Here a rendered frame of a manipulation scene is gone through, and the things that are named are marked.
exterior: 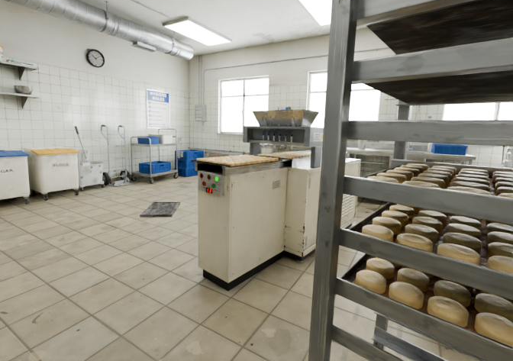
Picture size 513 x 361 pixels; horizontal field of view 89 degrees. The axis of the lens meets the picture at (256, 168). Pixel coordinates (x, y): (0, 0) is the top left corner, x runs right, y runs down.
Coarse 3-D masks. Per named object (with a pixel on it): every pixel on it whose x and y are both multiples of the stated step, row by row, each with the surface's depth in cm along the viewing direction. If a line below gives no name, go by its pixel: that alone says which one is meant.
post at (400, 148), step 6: (402, 108) 74; (408, 108) 73; (402, 114) 74; (408, 114) 73; (396, 144) 76; (402, 144) 75; (396, 150) 76; (402, 150) 75; (396, 156) 76; (402, 156) 75; (378, 318) 83; (384, 318) 82; (378, 324) 84; (384, 324) 82; (384, 348) 85
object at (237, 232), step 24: (240, 192) 180; (264, 192) 201; (216, 216) 183; (240, 216) 183; (264, 216) 205; (216, 240) 185; (240, 240) 186; (264, 240) 209; (216, 264) 187; (240, 264) 189; (264, 264) 218
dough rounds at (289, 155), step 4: (284, 152) 275; (288, 152) 277; (296, 152) 280; (276, 156) 230; (280, 156) 227; (284, 156) 227; (288, 156) 226; (292, 156) 227; (296, 156) 231; (300, 156) 235; (304, 156) 240; (308, 156) 248
